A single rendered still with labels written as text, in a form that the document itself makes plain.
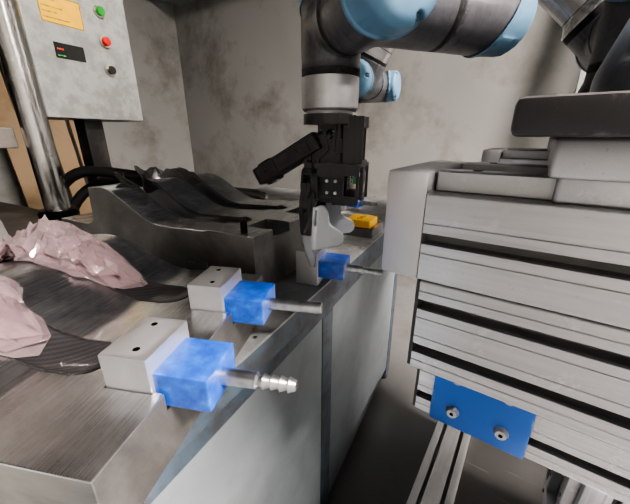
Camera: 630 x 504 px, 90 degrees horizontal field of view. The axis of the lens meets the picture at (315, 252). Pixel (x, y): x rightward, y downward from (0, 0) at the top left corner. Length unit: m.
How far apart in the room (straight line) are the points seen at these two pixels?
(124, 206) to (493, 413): 0.60
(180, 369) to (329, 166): 0.30
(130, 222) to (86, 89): 0.74
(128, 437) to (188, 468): 0.23
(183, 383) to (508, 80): 2.49
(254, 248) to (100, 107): 0.97
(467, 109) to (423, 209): 2.32
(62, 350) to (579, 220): 0.39
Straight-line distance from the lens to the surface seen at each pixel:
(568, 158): 0.25
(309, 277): 0.49
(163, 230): 0.57
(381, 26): 0.34
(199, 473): 0.48
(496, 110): 2.55
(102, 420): 0.26
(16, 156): 3.34
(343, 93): 0.43
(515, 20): 0.46
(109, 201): 0.67
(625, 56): 0.29
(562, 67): 2.56
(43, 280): 0.41
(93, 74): 1.33
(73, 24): 1.34
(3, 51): 1.11
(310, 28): 0.44
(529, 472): 1.13
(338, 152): 0.45
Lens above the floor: 1.02
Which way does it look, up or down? 20 degrees down
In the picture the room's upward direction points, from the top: straight up
